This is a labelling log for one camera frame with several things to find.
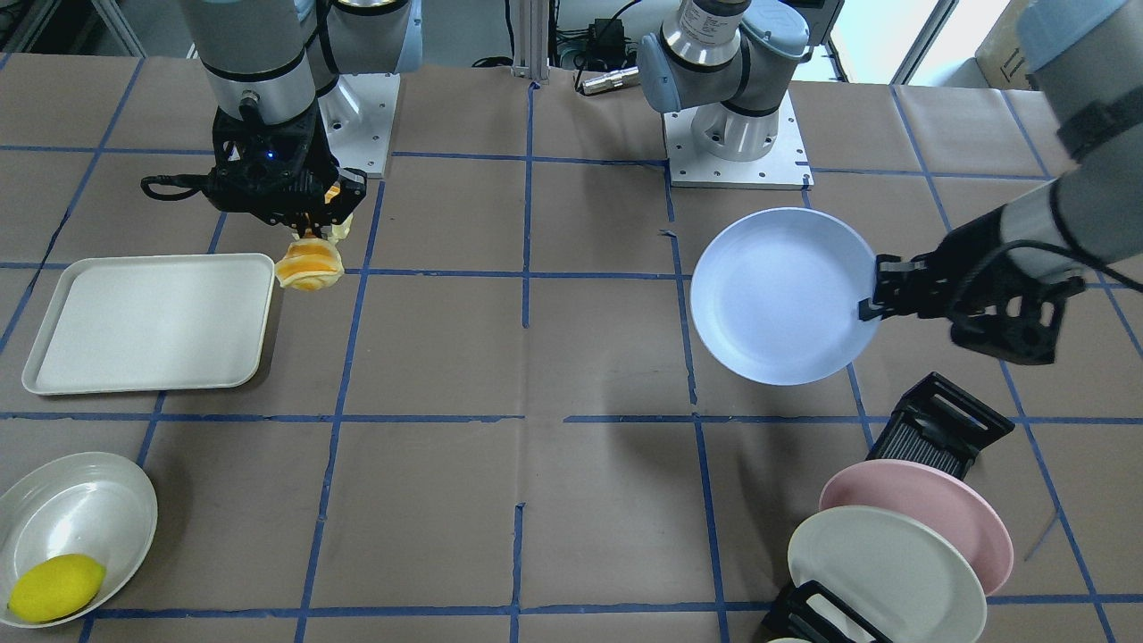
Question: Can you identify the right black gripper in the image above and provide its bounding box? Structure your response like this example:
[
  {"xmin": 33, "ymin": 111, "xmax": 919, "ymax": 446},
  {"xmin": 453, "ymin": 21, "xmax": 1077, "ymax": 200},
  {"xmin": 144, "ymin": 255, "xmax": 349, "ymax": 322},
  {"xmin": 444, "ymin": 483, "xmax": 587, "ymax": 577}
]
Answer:
[{"xmin": 201, "ymin": 103, "xmax": 367, "ymax": 243}]

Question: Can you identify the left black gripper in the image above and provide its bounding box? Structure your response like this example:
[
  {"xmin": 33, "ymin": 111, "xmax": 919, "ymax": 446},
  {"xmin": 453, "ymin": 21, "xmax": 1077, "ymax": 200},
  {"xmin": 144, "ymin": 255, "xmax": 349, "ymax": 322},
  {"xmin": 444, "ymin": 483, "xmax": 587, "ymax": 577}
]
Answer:
[{"xmin": 857, "ymin": 209, "xmax": 1086, "ymax": 365}]

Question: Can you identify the blue plate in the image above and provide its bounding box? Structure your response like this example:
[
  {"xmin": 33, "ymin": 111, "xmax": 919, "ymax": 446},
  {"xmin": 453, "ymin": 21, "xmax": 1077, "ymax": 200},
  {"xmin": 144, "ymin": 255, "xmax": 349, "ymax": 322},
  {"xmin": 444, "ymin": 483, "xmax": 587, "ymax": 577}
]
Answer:
[{"xmin": 689, "ymin": 207, "xmax": 880, "ymax": 386}]

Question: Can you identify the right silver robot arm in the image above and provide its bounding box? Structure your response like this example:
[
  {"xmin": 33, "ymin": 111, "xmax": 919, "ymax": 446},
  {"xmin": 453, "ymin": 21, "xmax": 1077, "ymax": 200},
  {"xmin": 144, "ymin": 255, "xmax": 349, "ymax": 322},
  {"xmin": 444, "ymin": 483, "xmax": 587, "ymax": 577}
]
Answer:
[{"xmin": 139, "ymin": 1, "xmax": 423, "ymax": 238}]

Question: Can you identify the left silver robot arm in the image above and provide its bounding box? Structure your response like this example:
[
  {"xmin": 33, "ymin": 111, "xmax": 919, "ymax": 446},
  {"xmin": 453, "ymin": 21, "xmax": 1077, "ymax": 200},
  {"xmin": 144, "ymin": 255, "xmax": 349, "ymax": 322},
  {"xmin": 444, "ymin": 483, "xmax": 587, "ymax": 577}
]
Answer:
[{"xmin": 636, "ymin": 1, "xmax": 1140, "ymax": 384}]

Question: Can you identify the pink plate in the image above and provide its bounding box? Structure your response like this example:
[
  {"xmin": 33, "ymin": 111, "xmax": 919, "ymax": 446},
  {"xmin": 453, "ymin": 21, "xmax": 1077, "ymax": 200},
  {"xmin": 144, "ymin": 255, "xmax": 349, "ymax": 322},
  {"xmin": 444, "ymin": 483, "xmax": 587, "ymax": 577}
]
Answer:
[{"xmin": 818, "ymin": 459, "xmax": 1015, "ymax": 596}]

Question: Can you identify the cream plate in rack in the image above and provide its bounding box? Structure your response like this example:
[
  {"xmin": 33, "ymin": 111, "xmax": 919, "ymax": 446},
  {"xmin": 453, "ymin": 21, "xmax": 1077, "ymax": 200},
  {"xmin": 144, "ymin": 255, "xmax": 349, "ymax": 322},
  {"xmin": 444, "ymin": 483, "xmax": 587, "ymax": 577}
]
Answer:
[{"xmin": 788, "ymin": 505, "xmax": 988, "ymax": 642}]

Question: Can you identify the cream plate with lemon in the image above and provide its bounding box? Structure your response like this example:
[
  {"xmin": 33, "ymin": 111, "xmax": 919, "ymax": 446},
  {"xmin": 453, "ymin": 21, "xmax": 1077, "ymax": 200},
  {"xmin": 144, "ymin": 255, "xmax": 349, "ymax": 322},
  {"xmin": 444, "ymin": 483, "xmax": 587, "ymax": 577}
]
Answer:
[{"xmin": 1, "ymin": 452, "xmax": 158, "ymax": 630}]

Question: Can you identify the black dish rack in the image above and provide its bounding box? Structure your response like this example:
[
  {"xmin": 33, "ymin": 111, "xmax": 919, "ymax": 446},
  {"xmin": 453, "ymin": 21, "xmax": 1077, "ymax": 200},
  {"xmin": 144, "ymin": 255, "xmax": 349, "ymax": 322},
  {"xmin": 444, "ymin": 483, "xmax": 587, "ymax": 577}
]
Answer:
[{"xmin": 764, "ymin": 373, "xmax": 1014, "ymax": 642}]

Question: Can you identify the white rectangular tray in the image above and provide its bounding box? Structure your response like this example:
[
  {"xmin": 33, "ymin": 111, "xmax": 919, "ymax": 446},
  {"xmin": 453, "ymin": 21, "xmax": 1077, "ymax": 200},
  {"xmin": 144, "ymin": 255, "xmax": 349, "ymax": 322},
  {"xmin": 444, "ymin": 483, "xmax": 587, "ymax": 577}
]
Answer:
[{"xmin": 21, "ymin": 254, "xmax": 275, "ymax": 396}]

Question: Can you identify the yellow lemon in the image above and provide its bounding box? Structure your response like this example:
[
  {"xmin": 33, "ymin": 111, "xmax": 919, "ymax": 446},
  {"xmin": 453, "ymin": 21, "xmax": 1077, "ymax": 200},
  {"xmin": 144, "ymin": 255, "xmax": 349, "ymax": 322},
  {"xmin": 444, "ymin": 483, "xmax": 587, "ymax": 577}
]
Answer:
[{"xmin": 7, "ymin": 553, "xmax": 106, "ymax": 622}]

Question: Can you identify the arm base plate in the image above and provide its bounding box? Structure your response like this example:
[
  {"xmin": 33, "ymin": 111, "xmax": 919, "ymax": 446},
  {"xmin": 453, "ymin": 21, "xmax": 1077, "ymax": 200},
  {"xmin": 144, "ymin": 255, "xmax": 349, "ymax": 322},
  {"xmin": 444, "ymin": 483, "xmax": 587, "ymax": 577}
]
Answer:
[
  {"xmin": 318, "ymin": 73, "xmax": 403, "ymax": 179},
  {"xmin": 663, "ymin": 93, "xmax": 815, "ymax": 190}
]

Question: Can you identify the aluminium frame post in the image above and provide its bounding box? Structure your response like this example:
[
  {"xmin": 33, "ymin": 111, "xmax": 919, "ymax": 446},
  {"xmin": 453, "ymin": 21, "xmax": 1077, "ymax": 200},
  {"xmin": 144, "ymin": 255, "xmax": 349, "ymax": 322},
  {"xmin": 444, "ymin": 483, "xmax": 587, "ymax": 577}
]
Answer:
[{"xmin": 509, "ymin": 1, "xmax": 554, "ymax": 86}]

